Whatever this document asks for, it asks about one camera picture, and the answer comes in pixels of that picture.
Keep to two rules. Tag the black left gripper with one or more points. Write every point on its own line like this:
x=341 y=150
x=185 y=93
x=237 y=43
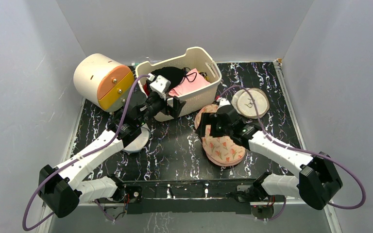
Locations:
x=173 y=111

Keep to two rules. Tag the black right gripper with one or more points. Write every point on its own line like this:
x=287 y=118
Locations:
x=208 y=122

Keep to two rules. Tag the black bra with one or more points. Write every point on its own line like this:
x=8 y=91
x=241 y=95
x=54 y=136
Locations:
x=175 y=75

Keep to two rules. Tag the floral mesh laundry bag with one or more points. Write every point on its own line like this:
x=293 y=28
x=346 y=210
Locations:
x=222 y=151

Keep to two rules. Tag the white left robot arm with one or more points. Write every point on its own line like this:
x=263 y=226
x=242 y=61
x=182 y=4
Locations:
x=63 y=187

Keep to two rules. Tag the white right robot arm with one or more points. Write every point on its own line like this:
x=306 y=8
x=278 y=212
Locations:
x=314 y=179

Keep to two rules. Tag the cream perforated laundry basket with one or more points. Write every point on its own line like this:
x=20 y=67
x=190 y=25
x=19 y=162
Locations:
x=194 y=58

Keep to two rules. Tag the round white embroidered laundry bag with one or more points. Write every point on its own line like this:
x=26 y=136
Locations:
x=252 y=104

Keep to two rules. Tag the white mesh laundry bag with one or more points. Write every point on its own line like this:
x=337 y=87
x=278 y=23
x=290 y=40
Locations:
x=140 y=142

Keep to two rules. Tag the red garment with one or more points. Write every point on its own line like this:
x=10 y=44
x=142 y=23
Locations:
x=147 y=89

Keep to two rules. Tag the pink garment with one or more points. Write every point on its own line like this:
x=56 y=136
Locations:
x=191 y=82

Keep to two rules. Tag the white cylindrical drawer cabinet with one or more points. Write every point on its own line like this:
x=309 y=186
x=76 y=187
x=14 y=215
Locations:
x=103 y=81

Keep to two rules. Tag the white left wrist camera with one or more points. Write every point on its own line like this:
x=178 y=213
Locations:
x=158 y=84

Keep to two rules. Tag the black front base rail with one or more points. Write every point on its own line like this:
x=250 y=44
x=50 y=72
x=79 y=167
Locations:
x=189 y=196

